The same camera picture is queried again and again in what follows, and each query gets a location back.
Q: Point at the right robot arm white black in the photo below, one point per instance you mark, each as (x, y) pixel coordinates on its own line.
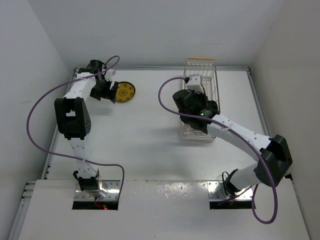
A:
(271, 154)

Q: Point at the wire dish rack wooden handles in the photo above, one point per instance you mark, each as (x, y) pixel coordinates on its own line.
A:
(205, 66)

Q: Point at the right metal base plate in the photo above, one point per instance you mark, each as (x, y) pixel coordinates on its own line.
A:
(216, 192)

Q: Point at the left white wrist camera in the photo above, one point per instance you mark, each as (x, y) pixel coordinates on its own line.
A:
(109, 74)

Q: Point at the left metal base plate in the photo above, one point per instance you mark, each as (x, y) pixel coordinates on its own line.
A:
(108, 191)

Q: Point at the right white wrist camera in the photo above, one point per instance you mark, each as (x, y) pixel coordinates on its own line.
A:
(194, 83)

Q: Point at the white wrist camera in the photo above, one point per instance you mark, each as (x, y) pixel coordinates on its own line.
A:
(194, 83)
(109, 74)

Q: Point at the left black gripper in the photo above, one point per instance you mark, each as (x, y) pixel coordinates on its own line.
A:
(108, 94)

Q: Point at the metal base plate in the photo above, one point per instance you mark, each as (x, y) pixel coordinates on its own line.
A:
(108, 191)
(216, 192)

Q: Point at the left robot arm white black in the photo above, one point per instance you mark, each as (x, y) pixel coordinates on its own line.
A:
(74, 122)

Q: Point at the yellow patterned plate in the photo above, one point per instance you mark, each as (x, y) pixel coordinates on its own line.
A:
(125, 92)

